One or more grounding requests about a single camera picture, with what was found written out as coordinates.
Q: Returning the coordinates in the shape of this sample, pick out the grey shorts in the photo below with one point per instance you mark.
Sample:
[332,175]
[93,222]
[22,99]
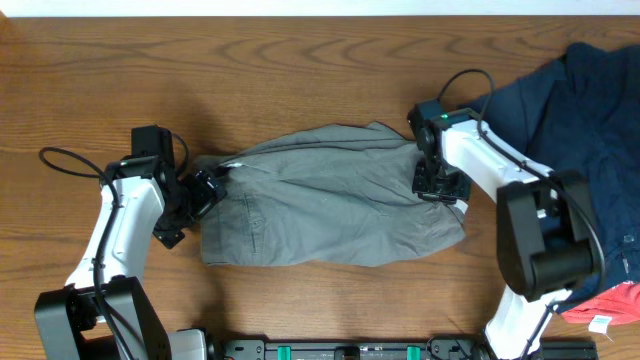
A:
[337,194]

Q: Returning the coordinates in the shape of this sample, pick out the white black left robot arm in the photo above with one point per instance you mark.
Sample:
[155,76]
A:
[103,312]

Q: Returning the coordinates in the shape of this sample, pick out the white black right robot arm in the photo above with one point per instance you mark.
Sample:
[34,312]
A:
[546,242]

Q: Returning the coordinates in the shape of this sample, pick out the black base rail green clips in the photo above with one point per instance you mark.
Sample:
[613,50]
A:
[350,350]

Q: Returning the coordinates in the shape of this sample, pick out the red garment with white tag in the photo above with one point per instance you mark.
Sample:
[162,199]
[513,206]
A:
[616,306]

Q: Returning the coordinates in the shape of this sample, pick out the navy blue shirt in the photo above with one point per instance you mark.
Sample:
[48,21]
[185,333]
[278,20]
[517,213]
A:
[581,112]

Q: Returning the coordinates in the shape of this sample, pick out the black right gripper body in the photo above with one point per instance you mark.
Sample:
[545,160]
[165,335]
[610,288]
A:
[435,180]

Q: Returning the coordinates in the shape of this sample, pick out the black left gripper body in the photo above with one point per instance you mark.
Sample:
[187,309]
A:
[193,199]

